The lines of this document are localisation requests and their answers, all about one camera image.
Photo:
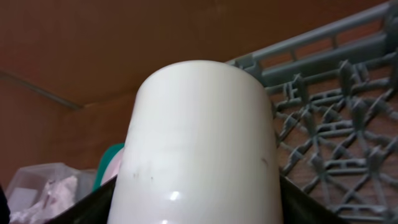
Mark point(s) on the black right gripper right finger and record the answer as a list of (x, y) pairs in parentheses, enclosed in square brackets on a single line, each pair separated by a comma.
[(299, 208)]

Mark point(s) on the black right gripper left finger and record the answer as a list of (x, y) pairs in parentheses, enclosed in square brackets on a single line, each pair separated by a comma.
[(92, 209)]

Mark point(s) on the white cup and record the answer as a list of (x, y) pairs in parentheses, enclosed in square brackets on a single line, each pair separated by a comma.
[(200, 148)]

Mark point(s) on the clear plastic waste bin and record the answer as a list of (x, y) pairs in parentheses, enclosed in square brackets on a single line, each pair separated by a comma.
[(35, 177)]

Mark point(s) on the large white plate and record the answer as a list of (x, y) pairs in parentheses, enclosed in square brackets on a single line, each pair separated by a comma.
[(113, 167)]

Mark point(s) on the teal plastic tray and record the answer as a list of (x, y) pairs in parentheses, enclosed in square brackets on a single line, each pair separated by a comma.
[(104, 161)]

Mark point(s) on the grey plastic dish rack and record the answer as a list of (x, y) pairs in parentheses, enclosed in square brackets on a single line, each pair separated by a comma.
[(334, 100)]

